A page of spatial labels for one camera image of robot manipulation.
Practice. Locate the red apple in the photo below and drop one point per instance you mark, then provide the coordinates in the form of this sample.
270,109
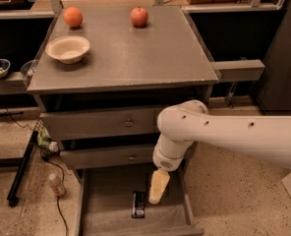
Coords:
139,17

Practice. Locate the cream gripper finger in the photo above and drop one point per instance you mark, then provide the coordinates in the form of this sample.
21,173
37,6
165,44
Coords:
159,182

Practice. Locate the grey side shelf beam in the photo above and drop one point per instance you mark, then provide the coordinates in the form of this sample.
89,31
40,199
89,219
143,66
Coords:
238,71

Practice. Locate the top grey drawer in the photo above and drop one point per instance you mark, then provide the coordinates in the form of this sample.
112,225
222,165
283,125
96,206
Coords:
100,123

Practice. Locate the clear plastic container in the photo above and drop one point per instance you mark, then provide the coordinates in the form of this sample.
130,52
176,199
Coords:
28,70

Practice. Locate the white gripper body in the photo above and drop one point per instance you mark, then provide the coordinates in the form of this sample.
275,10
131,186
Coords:
163,161

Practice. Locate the clear plastic bottle on floor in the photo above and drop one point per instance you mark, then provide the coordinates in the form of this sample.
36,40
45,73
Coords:
56,185

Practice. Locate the bottom grey open drawer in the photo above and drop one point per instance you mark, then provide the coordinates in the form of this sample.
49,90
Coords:
106,204

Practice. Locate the white paper bowl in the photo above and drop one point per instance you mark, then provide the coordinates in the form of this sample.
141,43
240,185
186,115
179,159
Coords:
68,49

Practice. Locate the middle grey drawer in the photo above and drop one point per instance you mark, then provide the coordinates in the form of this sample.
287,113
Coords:
107,156

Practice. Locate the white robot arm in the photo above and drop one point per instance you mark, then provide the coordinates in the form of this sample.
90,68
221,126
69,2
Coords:
181,125

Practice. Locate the black stand leg with wheel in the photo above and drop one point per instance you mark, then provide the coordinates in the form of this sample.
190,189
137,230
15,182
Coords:
12,196

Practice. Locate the grey drawer cabinet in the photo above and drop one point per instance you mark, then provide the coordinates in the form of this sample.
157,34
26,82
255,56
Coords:
160,64

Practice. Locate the green chip bag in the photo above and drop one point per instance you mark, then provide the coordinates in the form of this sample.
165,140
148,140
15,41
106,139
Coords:
45,142

